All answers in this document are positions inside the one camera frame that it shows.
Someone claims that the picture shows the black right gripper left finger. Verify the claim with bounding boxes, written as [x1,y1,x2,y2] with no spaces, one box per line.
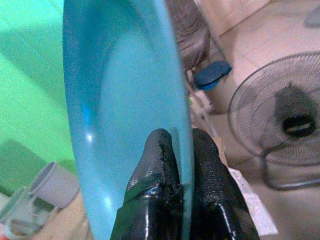
[110,128,184,240]

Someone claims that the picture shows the grey standing fan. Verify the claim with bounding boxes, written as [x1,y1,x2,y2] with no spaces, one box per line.
[227,51,320,191]

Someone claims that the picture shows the grey plastic mug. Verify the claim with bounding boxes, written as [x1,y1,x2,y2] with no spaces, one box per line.
[29,161,81,210]

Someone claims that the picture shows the green tablecloth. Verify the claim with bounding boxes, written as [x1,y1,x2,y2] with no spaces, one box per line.
[0,0,78,198]

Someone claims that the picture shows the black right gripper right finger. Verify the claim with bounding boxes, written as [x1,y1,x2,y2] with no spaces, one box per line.
[189,128,260,240]

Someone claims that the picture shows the brown woven basket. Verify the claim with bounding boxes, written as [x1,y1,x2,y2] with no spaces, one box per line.
[165,0,211,72]

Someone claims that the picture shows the blue plastic lid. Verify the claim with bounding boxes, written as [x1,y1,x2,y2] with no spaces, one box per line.
[194,60,233,91]

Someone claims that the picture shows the blue plastic plate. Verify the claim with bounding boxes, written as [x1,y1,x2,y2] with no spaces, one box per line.
[62,0,195,240]

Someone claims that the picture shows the pale green plastic mug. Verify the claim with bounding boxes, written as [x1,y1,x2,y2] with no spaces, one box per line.
[0,186,60,239]

